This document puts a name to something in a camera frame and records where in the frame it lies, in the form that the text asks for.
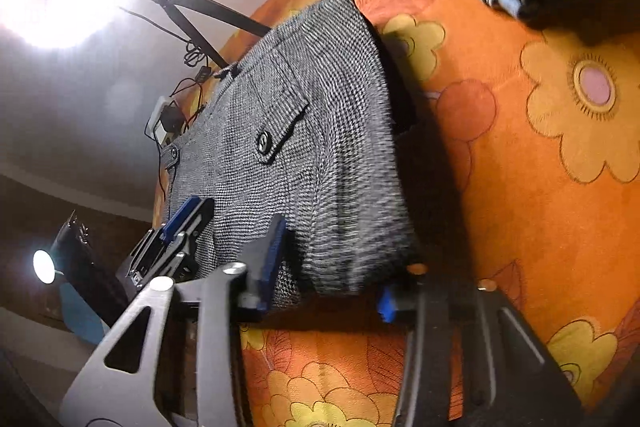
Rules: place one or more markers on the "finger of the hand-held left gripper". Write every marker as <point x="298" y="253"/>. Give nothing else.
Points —
<point x="184" y="216"/>
<point x="160" y="259"/>

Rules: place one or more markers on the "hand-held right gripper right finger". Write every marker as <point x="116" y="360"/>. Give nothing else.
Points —
<point x="388" y="306"/>

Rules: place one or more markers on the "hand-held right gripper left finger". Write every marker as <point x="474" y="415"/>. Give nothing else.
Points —
<point x="271" y="257"/>

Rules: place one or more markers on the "grey tweed pants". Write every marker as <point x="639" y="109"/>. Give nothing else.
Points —
<point x="300" y="132"/>

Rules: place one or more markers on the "white power strip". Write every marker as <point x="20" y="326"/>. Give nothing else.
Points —
<point x="156" y="123"/>

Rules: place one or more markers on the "black power adapter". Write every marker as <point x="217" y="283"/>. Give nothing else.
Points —
<point x="171" y="117"/>

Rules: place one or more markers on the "orange floral blanket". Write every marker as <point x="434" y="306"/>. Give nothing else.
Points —
<point x="525" y="207"/>

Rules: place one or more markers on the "black camera tripod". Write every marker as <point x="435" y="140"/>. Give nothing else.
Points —
<point x="200" y="9"/>

